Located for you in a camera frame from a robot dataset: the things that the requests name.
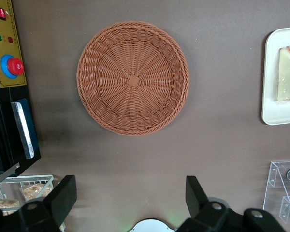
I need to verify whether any rice cracker snack bag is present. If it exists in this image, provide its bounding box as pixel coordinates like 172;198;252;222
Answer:
0;198;20;216
19;183;53;202

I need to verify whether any grey metal plate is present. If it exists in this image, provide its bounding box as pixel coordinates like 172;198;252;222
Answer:
10;101;36;160

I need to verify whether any white wire basket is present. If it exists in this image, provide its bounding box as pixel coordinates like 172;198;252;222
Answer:
0;174;61;218

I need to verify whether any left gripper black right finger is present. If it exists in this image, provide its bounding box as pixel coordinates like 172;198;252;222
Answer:
177;175;245;232

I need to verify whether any beige plastic tray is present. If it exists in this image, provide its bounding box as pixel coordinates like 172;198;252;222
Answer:
261;26;290;126

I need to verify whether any red emergency stop button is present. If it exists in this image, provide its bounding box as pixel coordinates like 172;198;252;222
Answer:
0;54;25;79

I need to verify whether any clear acrylic bottle rack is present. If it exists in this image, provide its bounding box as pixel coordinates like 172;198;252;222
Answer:
262;160;290;226

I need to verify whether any triangle sandwich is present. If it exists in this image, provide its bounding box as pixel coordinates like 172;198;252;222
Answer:
275;45;290;105

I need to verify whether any black control box yellow panel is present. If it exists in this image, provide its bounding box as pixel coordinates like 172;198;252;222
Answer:
0;0;42;177

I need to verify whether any round brown wicker basket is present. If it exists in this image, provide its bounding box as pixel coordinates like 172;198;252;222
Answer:
76;21;190;137

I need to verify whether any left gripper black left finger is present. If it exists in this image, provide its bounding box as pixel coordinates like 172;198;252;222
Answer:
14;175;78;232

